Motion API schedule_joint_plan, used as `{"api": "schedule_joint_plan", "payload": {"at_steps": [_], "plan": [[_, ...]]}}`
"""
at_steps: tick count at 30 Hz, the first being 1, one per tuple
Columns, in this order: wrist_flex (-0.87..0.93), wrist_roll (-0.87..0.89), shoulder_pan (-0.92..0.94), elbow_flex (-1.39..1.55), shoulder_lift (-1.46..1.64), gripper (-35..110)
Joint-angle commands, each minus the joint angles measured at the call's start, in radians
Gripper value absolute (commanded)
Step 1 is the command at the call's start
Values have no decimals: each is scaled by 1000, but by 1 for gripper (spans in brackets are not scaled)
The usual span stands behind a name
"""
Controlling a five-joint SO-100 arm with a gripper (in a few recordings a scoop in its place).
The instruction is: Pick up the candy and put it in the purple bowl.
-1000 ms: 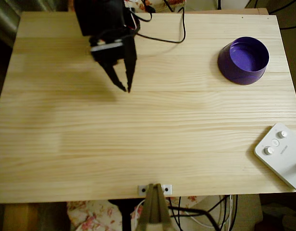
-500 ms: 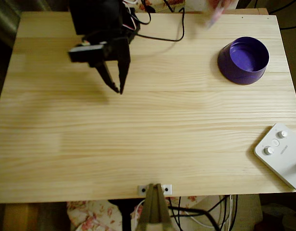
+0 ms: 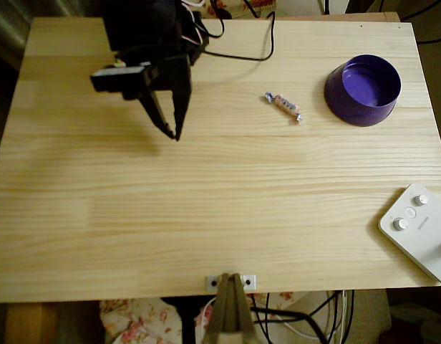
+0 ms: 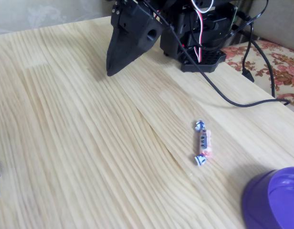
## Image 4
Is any black power cable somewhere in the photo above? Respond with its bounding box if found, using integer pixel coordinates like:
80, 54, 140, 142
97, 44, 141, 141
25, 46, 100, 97
223, 0, 270, 40

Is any long black camera cable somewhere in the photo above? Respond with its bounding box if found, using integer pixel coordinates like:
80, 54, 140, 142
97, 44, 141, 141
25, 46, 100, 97
142, 0, 291, 108

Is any floral cloth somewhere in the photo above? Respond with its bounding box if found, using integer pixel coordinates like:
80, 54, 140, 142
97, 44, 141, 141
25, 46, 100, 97
220, 39, 294, 107

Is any candy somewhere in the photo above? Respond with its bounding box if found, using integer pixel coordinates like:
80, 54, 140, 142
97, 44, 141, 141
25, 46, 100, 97
193, 120, 215, 167

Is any red white black servo wire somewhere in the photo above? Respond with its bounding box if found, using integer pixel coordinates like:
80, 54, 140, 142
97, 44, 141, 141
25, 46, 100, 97
189, 0, 214, 64

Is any black cable with plug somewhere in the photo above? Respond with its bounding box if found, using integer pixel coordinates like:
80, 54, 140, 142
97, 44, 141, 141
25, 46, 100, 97
241, 22, 255, 83

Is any purple bowl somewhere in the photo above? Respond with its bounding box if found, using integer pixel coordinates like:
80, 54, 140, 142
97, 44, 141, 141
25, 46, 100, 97
241, 166, 294, 229

